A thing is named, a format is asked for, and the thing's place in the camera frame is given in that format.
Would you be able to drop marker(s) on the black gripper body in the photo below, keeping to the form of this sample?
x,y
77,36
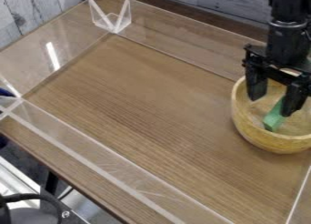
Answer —
x,y
283,56

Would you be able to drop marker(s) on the black metal bracket with screw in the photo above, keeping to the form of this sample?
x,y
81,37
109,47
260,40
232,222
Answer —
x,y
59,207

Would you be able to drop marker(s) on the black table leg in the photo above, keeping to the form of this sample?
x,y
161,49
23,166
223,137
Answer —
x,y
52,183

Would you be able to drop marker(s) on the light brown wooden bowl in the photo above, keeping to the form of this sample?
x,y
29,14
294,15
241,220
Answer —
x,y
292,137

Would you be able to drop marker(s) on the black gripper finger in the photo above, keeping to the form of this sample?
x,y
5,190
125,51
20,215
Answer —
x,y
296,95
256,81

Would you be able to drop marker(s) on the clear acrylic tray wall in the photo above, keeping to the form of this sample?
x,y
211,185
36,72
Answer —
x,y
115,94

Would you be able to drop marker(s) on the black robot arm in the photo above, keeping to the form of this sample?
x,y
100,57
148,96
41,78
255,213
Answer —
x,y
291,10

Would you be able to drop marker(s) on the green rectangular block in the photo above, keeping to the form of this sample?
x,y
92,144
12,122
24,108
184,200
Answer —
x,y
274,119

